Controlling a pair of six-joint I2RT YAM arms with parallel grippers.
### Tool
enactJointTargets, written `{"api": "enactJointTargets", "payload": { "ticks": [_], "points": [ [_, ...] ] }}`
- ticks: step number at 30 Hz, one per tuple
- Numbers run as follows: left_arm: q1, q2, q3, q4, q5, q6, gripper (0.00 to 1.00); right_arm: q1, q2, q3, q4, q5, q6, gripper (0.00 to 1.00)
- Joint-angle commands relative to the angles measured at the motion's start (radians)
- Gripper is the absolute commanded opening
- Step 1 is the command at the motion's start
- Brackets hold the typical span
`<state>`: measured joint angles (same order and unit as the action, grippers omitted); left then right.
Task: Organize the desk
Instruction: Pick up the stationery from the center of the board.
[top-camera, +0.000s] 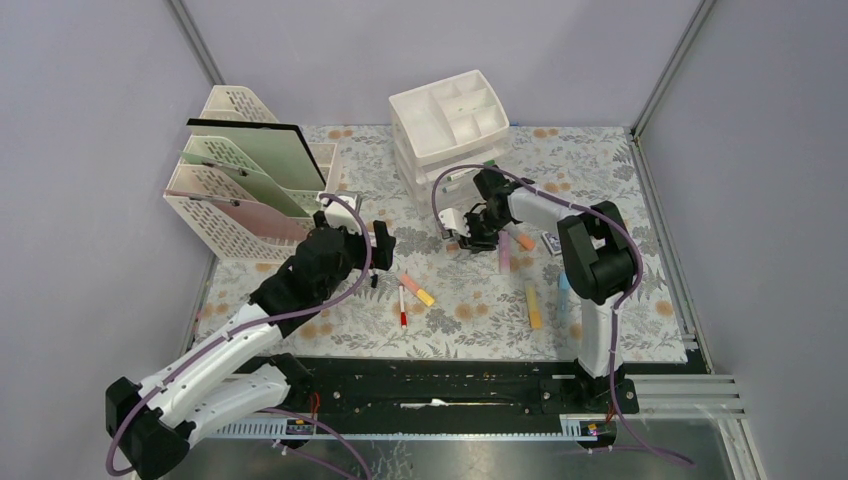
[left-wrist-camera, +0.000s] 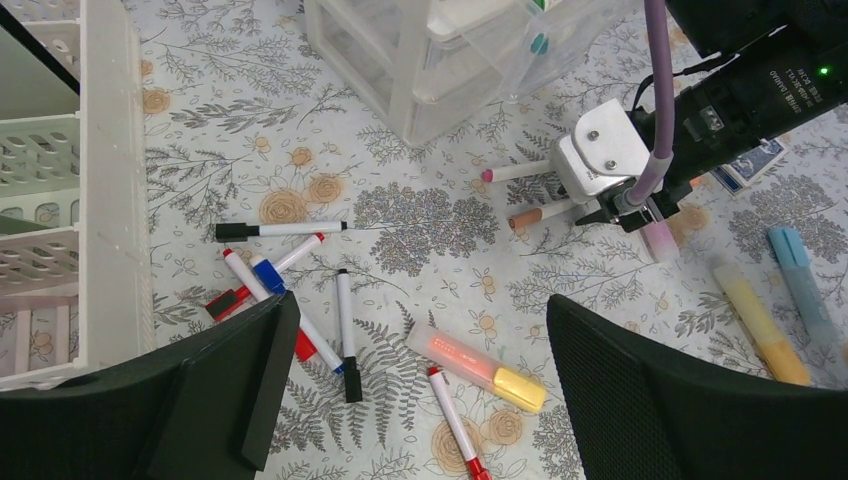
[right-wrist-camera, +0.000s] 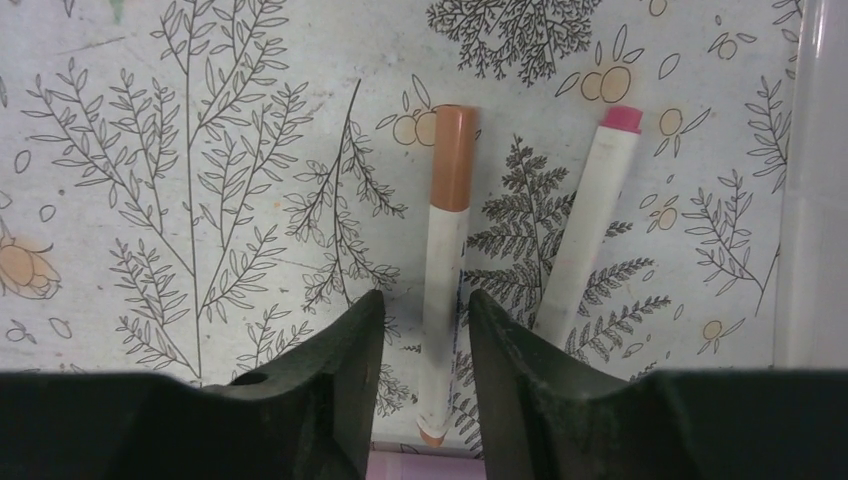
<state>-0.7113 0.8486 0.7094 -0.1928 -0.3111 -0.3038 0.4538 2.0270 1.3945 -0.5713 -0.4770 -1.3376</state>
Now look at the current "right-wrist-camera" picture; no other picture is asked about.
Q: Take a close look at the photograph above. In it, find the white plastic drawer organizer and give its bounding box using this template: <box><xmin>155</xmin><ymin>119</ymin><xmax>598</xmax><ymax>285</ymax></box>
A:
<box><xmin>773</xmin><ymin>1</ymin><xmax>847</xmax><ymax>369</ymax></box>

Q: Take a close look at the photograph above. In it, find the purple capped marker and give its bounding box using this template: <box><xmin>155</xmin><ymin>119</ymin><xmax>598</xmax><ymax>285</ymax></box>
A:
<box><xmin>536</xmin><ymin>106</ymin><xmax>643</xmax><ymax>347</ymax></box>

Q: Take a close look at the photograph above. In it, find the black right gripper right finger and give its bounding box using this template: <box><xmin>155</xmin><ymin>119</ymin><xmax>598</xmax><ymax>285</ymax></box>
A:
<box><xmin>469</xmin><ymin>290</ymin><xmax>847</xmax><ymax>479</ymax></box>

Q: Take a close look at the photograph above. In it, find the brown capped marker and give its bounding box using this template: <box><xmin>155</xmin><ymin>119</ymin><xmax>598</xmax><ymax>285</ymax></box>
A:
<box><xmin>416</xmin><ymin>105</ymin><xmax>478</xmax><ymax>448</ymax></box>

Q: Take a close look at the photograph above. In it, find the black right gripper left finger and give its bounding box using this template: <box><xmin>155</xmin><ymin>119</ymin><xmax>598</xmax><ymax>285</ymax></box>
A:
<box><xmin>1</xmin><ymin>290</ymin><xmax>385</xmax><ymax>479</ymax></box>

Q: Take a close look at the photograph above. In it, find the floral patterned table mat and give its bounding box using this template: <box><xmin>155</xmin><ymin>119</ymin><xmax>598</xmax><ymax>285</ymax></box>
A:
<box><xmin>1</xmin><ymin>1</ymin><xmax>805</xmax><ymax>452</ymax></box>

